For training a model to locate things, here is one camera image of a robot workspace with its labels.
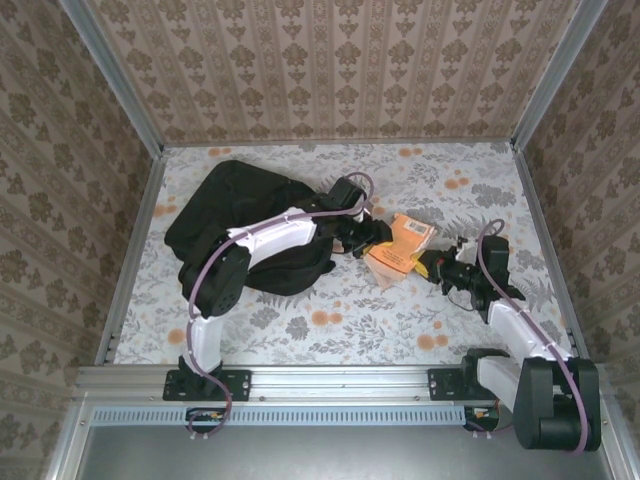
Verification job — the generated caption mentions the slotted cable duct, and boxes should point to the slotted cable duct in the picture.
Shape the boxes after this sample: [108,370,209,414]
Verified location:
[92,404,474,427]

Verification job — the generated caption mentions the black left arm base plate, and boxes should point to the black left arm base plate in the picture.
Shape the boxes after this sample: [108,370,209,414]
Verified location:
[163,368,252,402]

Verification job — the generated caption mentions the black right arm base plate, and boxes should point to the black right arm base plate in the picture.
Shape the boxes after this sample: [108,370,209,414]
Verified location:
[427,368,520,401]

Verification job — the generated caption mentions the aluminium corner post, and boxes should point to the aluminium corner post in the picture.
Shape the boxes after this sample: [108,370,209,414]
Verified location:
[509,0,614,151]
[57,0,166,156]

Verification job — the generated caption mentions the aluminium front rail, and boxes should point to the aluminium front rail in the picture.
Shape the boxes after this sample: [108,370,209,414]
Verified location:
[74,363,614,404]

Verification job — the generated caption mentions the thin aluminium back rail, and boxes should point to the thin aluminium back rail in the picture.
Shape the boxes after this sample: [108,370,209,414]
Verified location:
[162,139,516,149]

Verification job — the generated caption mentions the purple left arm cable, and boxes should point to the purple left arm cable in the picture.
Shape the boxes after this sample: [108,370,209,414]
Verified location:
[183,172,379,437]

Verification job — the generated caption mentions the black backpack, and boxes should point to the black backpack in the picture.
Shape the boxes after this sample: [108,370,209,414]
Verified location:
[163,159,396,297]

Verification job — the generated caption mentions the orange book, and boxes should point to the orange book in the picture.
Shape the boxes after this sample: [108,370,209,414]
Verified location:
[360,212,437,290]

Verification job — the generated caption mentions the floral tablecloth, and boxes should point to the floral tablecloth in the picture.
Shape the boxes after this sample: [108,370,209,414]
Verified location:
[102,142,586,366]

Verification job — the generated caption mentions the aluminium side rail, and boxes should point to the aluminium side rail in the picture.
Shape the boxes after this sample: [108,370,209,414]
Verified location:
[94,147,169,366]
[512,147,591,364]

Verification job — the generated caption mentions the grey metal panel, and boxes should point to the grey metal panel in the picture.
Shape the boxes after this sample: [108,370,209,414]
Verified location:
[47,402,640,480]

